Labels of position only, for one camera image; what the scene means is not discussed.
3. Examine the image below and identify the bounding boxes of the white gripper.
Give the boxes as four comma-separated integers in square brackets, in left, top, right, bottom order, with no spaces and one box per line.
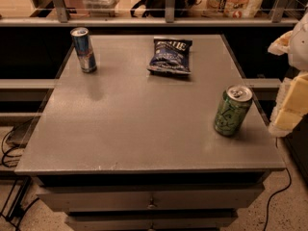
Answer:
[268,13,308,137]

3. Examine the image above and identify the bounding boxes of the green soda can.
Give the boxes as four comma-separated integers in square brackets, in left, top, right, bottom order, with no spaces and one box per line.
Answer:
[214,85,253,137]

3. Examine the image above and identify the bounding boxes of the blue redbull can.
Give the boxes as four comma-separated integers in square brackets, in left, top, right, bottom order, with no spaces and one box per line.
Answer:
[70,27,96,73]

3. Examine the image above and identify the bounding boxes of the colourful snack bag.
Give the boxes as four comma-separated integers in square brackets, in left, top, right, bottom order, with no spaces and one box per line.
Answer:
[203,0,263,18]

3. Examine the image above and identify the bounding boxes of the blue chip bag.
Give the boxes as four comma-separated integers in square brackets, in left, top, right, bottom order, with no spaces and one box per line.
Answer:
[147,38,193,75]

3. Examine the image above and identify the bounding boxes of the black bag on shelf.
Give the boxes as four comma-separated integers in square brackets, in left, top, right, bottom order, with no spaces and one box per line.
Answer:
[130,0,200,17]

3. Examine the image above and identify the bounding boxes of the grey drawer cabinet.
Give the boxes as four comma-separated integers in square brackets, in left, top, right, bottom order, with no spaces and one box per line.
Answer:
[16,35,284,231]

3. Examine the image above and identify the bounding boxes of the metal railing frame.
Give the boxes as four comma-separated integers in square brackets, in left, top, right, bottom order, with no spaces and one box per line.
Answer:
[0,0,307,27]

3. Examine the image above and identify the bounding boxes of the black floor cable right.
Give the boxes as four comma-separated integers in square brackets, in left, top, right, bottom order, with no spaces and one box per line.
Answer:
[262,138,293,231]

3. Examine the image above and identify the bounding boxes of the black cables left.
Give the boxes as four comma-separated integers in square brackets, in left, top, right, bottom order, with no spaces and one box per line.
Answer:
[0,118,41,231]

